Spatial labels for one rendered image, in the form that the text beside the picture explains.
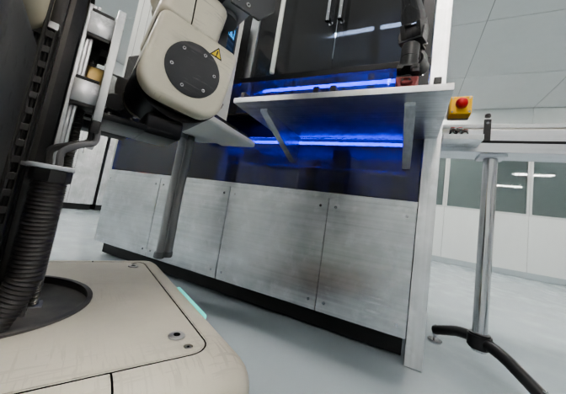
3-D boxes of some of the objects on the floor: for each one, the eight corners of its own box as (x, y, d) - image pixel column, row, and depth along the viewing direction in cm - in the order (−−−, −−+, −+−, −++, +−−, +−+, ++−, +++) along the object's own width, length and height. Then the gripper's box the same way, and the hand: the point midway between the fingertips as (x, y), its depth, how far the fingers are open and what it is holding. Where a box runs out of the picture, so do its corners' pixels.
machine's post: (403, 358, 100) (445, -108, 124) (420, 364, 98) (461, -113, 121) (403, 365, 95) (448, -124, 118) (421, 372, 92) (464, -130, 115)
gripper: (398, 70, 93) (393, 109, 90) (397, 50, 84) (392, 93, 81) (419, 68, 90) (415, 109, 87) (422, 46, 81) (417, 91, 78)
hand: (404, 98), depth 84 cm, fingers closed, pressing on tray
